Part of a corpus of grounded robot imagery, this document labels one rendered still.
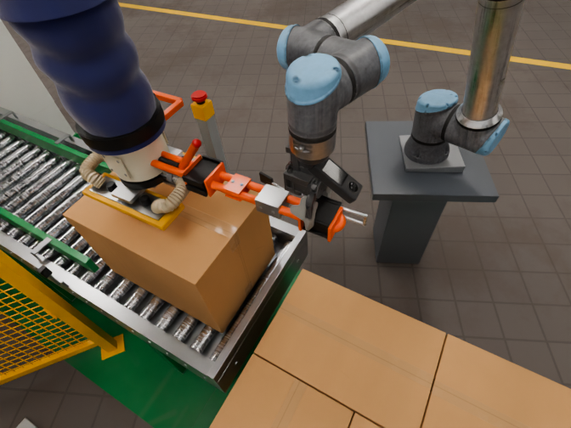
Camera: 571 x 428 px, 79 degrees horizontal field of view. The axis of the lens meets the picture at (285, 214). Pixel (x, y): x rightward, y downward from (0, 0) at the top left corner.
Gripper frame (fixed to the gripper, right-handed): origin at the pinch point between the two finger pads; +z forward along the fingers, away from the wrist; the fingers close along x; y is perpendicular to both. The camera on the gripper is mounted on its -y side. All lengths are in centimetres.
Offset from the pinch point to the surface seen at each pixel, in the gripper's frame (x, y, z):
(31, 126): -28, 212, 60
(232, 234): 2.1, 29.5, 24.5
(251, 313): 12, 21, 58
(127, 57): -1, 50, -29
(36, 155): -14, 195, 67
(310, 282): -13, 9, 65
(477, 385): -4, -57, 65
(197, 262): 15.6, 33.1, 24.5
